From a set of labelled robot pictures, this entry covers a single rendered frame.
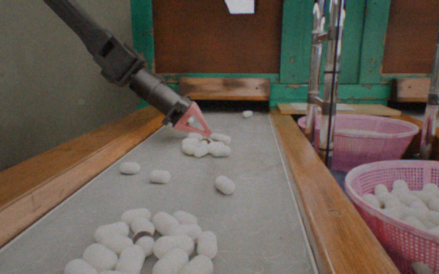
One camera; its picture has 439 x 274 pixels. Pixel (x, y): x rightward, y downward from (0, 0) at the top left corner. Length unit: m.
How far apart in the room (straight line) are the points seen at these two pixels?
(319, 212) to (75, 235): 0.26
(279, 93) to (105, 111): 1.34
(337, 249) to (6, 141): 2.51
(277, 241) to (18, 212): 0.28
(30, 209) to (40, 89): 2.00
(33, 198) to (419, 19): 1.13
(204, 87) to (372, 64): 0.54
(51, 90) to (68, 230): 2.01
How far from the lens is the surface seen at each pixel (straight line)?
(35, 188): 0.48
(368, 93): 1.19
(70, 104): 2.32
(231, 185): 0.45
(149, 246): 0.33
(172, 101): 0.72
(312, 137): 0.74
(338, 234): 0.33
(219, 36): 1.14
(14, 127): 2.60
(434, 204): 0.52
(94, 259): 0.31
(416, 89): 1.19
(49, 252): 0.37
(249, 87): 1.08
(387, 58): 1.21
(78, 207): 0.46
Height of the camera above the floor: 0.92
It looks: 14 degrees down
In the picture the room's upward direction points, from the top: straight up
